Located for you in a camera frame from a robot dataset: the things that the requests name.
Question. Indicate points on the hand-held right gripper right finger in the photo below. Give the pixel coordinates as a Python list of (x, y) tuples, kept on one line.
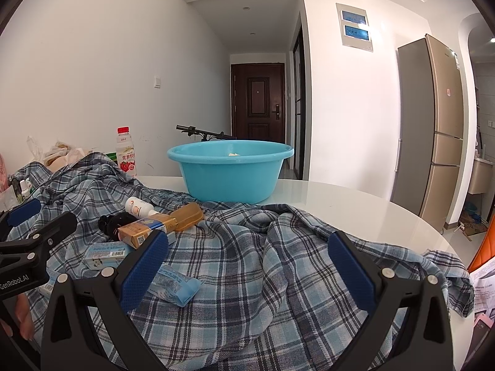
[(352, 274)]

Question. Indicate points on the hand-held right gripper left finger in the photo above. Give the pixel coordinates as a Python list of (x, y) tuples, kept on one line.
[(145, 274)]

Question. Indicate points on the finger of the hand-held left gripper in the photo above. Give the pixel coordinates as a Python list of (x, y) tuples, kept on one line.
[(23, 210), (58, 226)]

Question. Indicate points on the blue plastic basin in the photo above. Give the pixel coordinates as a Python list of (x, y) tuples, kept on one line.
[(232, 177)]

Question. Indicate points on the person's left hand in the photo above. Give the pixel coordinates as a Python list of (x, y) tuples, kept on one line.
[(26, 317)]

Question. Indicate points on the small white green bottle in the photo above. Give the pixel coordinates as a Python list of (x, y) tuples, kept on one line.
[(25, 190)]

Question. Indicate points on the pink bag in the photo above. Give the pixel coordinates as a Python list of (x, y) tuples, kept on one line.
[(3, 174)]

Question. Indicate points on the gold cigarette pack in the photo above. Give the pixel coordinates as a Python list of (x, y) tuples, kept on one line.
[(143, 232)]

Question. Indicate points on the black hair clip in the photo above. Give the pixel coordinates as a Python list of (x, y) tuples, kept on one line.
[(114, 224)]

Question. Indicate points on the white spray bottle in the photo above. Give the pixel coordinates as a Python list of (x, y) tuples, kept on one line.
[(137, 206)]

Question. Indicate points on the pile of beige bags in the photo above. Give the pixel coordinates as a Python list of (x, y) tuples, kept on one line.
[(62, 154)]

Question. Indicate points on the amber soap bar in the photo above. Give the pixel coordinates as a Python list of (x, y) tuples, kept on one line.
[(187, 216)]

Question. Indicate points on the red capped drink bottle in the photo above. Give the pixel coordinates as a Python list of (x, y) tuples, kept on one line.
[(127, 154)]

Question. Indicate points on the blue plaid shirt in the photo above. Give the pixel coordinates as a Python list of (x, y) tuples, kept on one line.
[(251, 278)]

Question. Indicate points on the flat cardboard box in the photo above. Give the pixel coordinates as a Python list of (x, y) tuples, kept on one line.
[(471, 222)]

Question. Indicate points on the white paper sheets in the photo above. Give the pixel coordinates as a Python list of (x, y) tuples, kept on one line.
[(483, 290)]

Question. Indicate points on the orange chair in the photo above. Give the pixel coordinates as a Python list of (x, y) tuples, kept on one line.
[(483, 255)]

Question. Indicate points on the black bicycle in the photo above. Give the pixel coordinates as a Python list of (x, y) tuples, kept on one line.
[(205, 134)]

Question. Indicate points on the beige washbasin cabinet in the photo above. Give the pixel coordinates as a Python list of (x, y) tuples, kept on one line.
[(481, 177)]

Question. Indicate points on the beige refrigerator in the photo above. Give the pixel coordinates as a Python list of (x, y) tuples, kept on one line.
[(429, 131)]

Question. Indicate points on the black framed glass door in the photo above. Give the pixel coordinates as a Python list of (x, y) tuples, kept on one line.
[(298, 104)]

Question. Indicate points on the brown entrance door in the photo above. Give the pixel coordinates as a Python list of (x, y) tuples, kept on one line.
[(257, 102)]

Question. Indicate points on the white light switch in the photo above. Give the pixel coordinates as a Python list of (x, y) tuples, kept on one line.
[(157, 81)]

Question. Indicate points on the wall electrical panel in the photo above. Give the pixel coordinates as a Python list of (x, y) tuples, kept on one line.
[(355, 27)]

